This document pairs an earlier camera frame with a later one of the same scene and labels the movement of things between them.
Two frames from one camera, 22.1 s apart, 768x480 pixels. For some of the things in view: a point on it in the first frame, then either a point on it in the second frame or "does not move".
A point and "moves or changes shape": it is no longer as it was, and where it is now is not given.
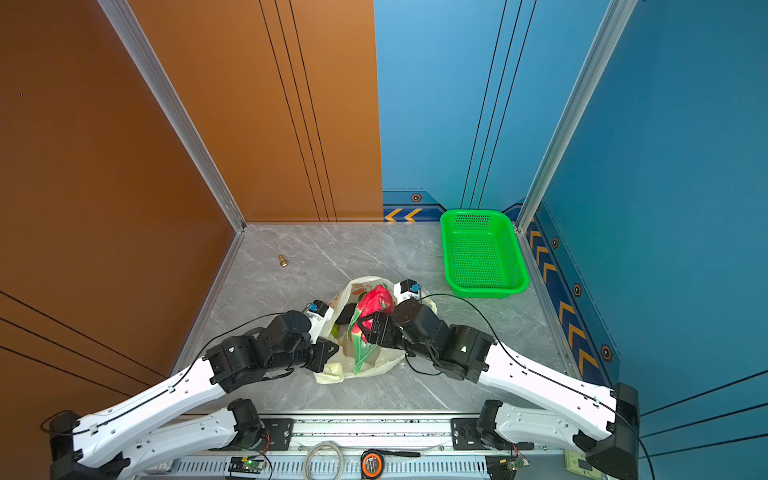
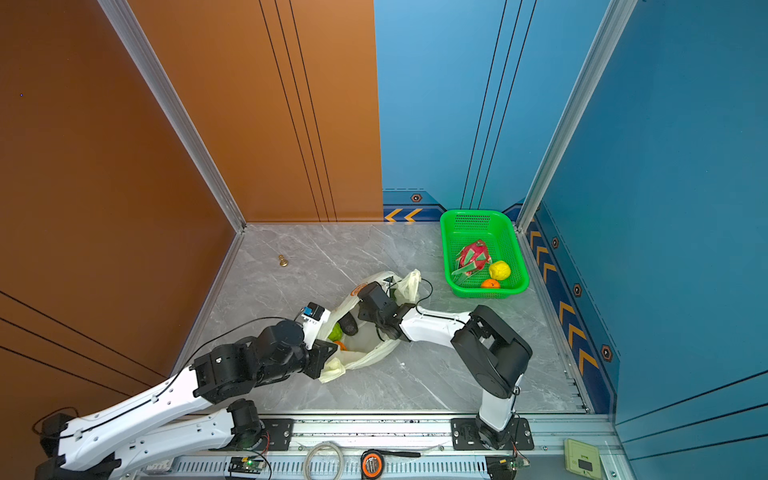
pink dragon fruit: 376,300 to 471,258
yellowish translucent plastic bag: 342,369 moves or changes shape
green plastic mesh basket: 481,253 does not move
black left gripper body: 312,355 does not move
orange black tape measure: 372,463 does not move
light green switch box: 578,462 does not move
